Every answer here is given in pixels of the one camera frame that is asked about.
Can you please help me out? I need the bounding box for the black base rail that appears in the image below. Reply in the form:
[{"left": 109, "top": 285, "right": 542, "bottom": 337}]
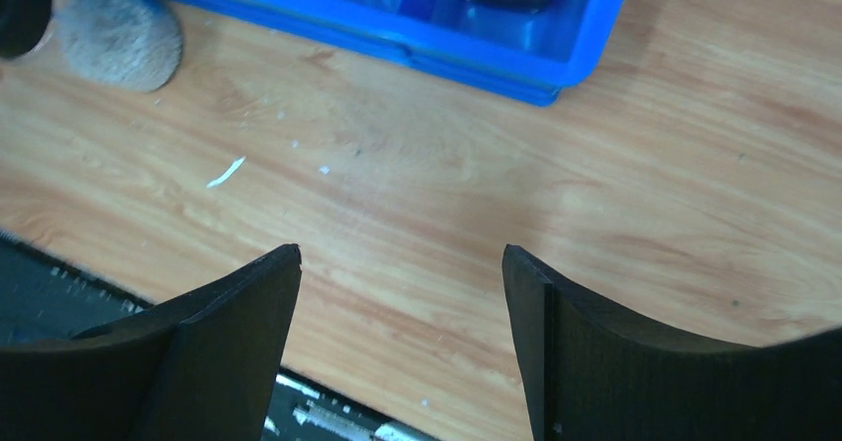
[{"left": 0, "top": 230, "right": 436, "bottom": 441}]

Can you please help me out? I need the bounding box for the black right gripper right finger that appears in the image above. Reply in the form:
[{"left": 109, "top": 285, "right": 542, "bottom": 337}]
[{"left": 501, "top": 245, "right": 841, "bottom": 440}]

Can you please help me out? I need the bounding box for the black lid seasoning jar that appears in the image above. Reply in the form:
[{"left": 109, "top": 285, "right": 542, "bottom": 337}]
[{"left": 1, "top": 0, "right": 184, "bottom": 92}]

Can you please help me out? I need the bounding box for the blue plastic divided bin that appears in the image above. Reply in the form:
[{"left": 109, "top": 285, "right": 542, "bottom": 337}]
[{"left": 174, "top": 0, "right": 624, "bottom": 106}]

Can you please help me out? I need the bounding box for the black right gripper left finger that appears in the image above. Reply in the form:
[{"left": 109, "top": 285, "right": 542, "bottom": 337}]
[{"left": 0, "top": 243, "right": 303, "bottom": 441}]

